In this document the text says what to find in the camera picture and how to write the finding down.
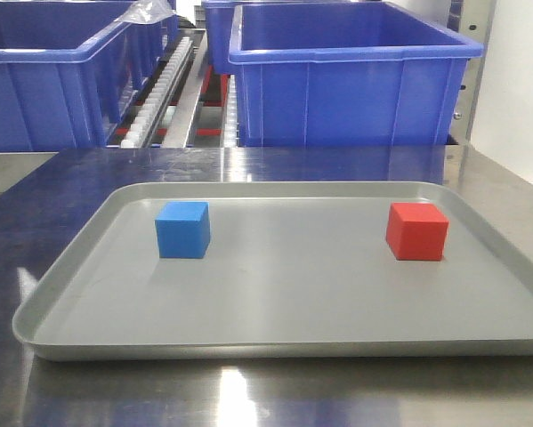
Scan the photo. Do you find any red cube block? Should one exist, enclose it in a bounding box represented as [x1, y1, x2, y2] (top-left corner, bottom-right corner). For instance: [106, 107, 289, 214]
[385, 202, 449, 262]

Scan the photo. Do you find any blue plastic bin right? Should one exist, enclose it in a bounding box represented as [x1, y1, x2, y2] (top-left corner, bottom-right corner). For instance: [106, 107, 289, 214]
[229, 2, 483, 147]

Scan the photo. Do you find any blue bin rear centre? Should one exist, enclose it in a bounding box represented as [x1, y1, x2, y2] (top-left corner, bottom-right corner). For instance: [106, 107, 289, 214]
[201, 0, 243, 75]

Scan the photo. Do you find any clear plastic bag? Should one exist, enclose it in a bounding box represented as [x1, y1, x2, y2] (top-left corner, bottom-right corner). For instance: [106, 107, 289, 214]
[116, 0, 176, 25]

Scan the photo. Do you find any blue plastic bin left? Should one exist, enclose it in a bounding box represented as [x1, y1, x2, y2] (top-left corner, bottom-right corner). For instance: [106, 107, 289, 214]
[0, 1, 178, 152]

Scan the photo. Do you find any blue cube block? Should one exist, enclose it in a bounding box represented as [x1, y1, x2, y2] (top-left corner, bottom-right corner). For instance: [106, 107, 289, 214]
[155, 201, 211, 259]

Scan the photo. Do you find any grey metal tray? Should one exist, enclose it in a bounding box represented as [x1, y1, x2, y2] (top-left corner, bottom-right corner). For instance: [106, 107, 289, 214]
[12, 181, 533, 361]

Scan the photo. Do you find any blue plastic bin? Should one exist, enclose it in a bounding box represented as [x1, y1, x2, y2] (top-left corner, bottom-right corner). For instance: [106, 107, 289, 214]
[0, 1, 178, 152]
[229, 2, 483, 147]

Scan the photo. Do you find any white roller conveyor track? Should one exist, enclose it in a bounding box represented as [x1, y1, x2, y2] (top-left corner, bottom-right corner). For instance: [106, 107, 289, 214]
[120, 36, 193, 149]

